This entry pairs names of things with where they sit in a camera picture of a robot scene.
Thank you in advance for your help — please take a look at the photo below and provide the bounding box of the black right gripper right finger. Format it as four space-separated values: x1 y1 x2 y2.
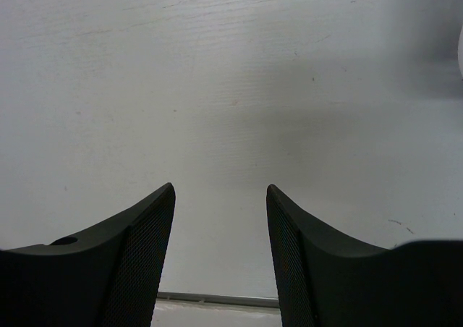
266 185 462 326

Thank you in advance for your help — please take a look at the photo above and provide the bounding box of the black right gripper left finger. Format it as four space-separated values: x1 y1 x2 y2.
1 183 176 326

